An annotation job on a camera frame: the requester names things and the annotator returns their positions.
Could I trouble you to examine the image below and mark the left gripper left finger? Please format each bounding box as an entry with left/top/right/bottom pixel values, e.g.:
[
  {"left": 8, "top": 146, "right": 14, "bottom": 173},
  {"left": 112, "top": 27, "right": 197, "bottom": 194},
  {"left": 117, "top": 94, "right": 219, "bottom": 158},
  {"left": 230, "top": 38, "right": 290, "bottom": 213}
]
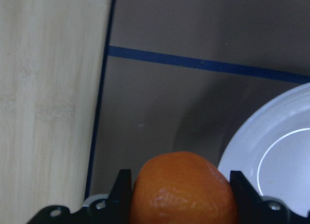
[{"left": 108, "top": 169, "right": 132, "bottom": 209}]

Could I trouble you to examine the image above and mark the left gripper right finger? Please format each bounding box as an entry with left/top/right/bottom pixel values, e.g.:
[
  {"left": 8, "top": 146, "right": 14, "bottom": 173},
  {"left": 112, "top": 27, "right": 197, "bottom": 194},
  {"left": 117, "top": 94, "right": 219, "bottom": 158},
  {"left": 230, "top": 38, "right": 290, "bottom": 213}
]
[{"left": 230, "top": 171, "right": 263, "bottom": 211}]

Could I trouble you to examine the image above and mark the white round plate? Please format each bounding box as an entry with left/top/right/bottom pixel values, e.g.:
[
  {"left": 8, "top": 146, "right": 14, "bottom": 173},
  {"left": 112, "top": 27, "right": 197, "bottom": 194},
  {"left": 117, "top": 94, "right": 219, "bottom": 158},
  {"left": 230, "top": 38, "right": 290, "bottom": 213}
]
[{"left": 218, "top": 84, "right": 310, "bottom": 217}]

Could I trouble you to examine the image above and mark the orange fruit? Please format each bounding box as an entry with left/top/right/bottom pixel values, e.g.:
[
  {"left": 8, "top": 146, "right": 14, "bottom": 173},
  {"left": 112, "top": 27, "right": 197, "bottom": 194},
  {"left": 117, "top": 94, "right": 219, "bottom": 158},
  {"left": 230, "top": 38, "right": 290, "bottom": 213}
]
[{"left": 129, "top": 151, "right": 239, "bottom": 224}]

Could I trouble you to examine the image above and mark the bamboo cutting board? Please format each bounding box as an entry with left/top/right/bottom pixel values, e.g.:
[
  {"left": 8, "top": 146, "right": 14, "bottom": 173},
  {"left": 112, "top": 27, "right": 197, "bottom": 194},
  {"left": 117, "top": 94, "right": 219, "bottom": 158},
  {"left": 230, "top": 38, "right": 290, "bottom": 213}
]
[{"left": 0, "top": 0, "right": 111, "bottom": 224}]

